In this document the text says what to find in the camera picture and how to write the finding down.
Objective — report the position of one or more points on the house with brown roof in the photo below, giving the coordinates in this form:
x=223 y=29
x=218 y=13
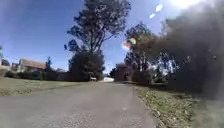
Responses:
x=31 y=64

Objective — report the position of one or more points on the tall many-stemmed tree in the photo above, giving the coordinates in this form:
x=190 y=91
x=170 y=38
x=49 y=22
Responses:
x=140 y=46

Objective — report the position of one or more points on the round green bush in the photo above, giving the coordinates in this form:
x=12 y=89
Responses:
x=122 y=72

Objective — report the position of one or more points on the tall dark tree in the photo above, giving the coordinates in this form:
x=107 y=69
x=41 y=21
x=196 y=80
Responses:
x=93 y=36

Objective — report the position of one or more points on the dark clipped hedge block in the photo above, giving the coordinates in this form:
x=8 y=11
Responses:
x=142 y=77

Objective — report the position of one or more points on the dark hedge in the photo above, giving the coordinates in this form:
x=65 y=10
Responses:
x=33 y=75

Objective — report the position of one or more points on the pale low wall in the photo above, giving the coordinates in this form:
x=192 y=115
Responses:
x=108 y=79

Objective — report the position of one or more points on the dark mass of trees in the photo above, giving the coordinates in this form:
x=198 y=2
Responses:
x=196 y=50

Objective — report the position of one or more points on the grey asphalt road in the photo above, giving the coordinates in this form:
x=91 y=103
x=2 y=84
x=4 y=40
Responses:
x=90 y=106

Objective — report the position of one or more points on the grass field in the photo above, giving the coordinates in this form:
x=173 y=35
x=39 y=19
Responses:
x=23 y=86

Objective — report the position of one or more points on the grass verge with dry leaves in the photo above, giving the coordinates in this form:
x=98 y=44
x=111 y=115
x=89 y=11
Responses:
x=166 y=105

